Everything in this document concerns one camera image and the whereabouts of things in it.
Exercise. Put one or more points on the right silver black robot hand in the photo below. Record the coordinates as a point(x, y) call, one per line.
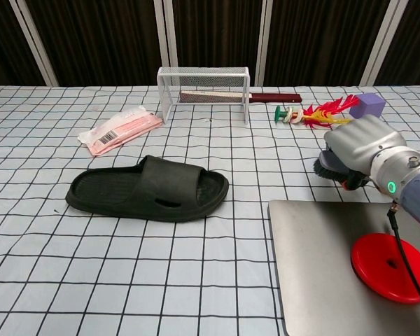
point(364, 143)

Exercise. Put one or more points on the grey handled brush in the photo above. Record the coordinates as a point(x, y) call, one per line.
point(329, 168)

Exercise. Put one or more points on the black rubber slide sandal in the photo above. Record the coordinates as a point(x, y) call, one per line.
point(126, 192)

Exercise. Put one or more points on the purple foam cube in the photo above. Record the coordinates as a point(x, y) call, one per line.
point(365, 105)

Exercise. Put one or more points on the red yellow feather shuttlecock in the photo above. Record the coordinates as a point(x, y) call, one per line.
point(322, 113)

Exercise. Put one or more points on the dark red folding fan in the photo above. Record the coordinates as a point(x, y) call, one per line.
point(276, 98)

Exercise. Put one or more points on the grey metal plate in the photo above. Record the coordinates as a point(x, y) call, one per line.
point(311, 252)

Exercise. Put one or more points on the red round disc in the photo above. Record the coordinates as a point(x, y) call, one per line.
point(378, 269)

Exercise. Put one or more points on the pink plastic packet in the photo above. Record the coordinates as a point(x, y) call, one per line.
point(122, 131)

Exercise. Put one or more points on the black folding screen white frames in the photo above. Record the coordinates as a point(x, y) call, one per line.
point(108, 38)

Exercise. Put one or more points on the checkered white tablecloth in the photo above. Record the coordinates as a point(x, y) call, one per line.
point(108, 273)

